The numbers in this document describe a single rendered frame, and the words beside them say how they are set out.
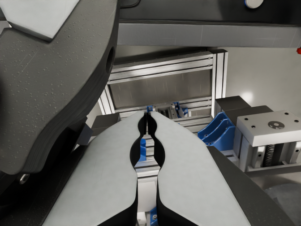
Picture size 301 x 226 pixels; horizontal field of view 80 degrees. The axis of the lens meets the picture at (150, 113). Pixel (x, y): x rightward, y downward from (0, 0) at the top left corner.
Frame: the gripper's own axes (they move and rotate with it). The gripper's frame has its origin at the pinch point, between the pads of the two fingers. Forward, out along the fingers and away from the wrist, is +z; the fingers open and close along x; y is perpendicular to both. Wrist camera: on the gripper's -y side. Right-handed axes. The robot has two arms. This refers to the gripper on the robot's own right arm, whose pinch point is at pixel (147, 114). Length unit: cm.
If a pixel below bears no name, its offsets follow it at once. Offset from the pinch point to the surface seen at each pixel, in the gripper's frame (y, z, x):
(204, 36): -1.9, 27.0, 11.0
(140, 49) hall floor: 18, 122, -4
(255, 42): -0.9, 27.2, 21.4
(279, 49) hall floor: 17, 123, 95
